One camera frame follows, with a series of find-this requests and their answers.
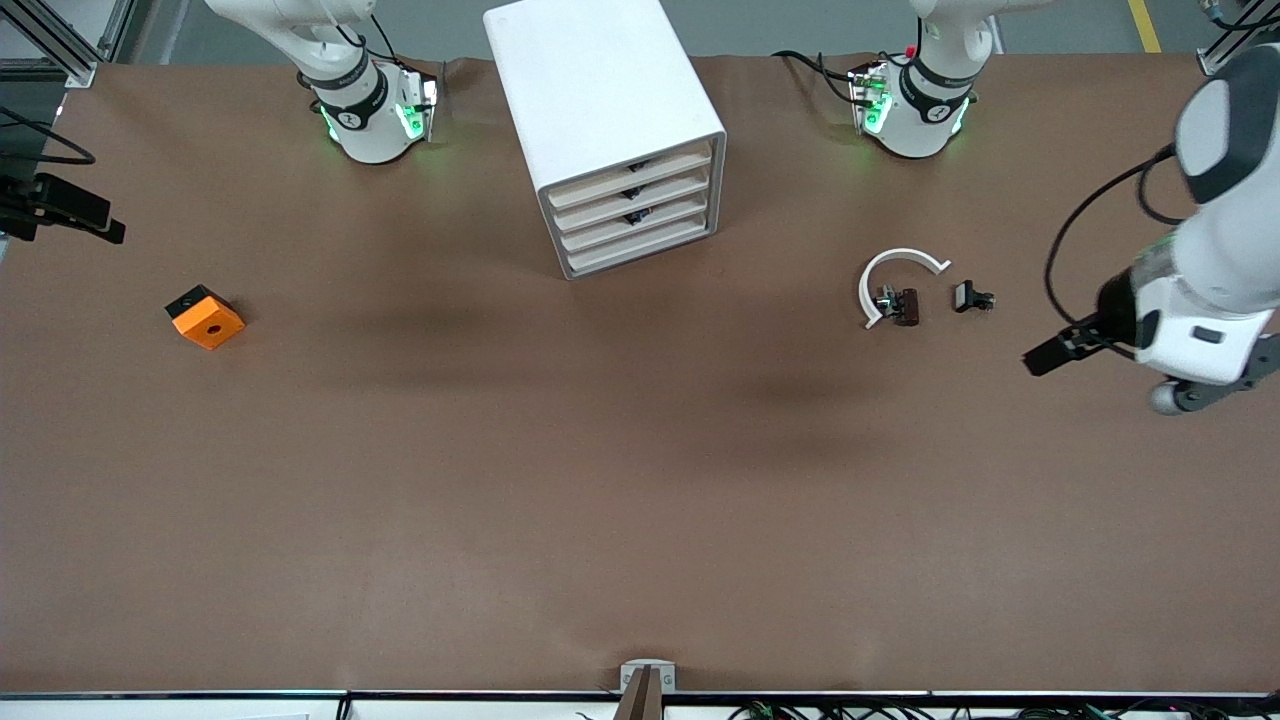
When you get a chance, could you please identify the white drawer cabinet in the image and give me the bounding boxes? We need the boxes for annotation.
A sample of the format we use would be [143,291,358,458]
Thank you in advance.
[484,0,728,281]

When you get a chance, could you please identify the orange block with black part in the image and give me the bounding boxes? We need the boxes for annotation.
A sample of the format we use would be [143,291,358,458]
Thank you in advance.
[165,285,246,351]

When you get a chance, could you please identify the dark brown electrical component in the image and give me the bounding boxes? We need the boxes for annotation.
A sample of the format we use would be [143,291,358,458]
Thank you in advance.
[875,287,921,328]

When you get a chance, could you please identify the white curved plastic part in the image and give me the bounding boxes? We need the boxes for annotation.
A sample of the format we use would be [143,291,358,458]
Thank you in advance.
[858,247,952,330]

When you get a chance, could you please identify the brown table cover sheet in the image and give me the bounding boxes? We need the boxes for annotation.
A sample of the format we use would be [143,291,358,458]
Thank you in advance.
[0,52,1280,694]

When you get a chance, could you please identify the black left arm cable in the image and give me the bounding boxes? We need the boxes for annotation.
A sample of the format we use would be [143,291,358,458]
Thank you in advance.
[1044,143,1193,333]

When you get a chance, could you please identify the aluminium frame post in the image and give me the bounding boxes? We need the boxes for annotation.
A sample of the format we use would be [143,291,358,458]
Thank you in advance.
[0,0,136,89]
[1198,0,1280,77]

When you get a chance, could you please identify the white base connector bracket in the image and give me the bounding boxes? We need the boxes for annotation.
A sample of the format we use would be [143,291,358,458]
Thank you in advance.
[395,65,441,143]
[848,62,893,136]

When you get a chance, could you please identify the black base cable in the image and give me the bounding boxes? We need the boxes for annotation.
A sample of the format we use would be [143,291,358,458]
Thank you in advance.
[772,48,871,106]

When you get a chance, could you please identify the black cable bundle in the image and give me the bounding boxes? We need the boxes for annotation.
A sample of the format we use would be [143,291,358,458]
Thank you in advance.
[728,700,1280,720]

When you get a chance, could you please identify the white table edge rail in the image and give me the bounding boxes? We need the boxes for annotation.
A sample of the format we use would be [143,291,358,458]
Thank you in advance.
[0,688,1280,720]

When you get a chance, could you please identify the grey table edge bracket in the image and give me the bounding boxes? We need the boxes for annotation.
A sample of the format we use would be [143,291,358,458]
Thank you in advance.
[619,659,677,720]

